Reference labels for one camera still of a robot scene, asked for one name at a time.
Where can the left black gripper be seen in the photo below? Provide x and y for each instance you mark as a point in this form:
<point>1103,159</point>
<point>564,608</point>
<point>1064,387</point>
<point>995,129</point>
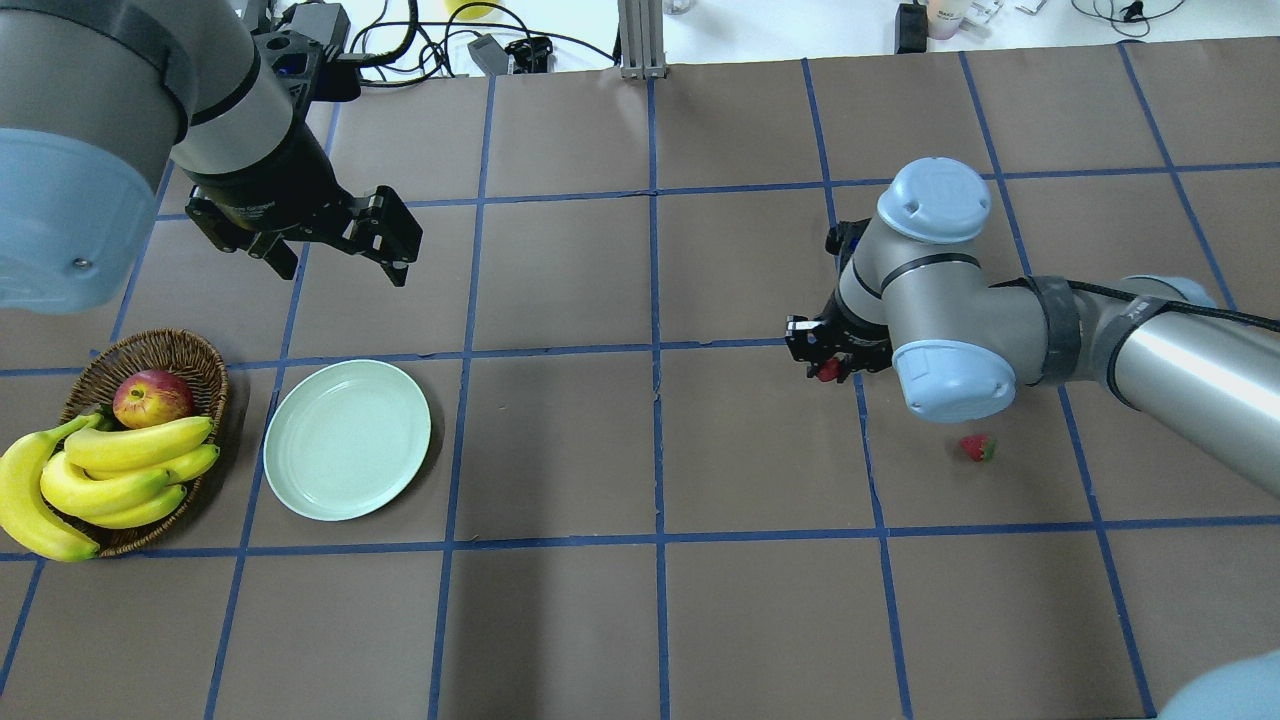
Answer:
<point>268,180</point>

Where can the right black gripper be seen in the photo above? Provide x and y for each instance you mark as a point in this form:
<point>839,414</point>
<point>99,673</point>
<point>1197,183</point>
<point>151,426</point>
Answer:
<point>856,335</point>

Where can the red strawberry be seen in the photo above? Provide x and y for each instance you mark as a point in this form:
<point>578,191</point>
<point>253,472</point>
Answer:
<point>830,370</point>
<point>978,447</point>

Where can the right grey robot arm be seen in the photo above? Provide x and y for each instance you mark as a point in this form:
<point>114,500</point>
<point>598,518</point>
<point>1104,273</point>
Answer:
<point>911,297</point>

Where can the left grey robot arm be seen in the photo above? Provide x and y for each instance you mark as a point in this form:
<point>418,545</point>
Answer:
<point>100,97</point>

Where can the light green plate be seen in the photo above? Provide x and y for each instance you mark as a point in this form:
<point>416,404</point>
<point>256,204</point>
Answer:
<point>347,440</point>

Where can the red apple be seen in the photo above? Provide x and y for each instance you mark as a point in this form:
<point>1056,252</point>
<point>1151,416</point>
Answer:
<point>150,398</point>

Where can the black power adapter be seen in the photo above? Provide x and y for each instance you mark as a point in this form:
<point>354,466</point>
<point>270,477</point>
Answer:
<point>911,29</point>

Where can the yellow banana bunch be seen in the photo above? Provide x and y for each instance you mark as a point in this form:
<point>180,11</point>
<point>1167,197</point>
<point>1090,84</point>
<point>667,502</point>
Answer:
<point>61,482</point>

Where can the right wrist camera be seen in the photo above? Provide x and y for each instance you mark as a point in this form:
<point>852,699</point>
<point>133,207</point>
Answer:
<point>843,236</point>

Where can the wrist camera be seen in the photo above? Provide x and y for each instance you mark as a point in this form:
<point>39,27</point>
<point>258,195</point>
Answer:
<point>305,47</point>
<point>843,236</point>

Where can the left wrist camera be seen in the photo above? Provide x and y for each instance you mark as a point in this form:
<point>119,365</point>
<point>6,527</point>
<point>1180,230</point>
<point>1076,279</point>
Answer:
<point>305,47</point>

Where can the aluminium frame post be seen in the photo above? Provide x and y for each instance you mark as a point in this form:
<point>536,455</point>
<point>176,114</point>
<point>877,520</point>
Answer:
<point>640,32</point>

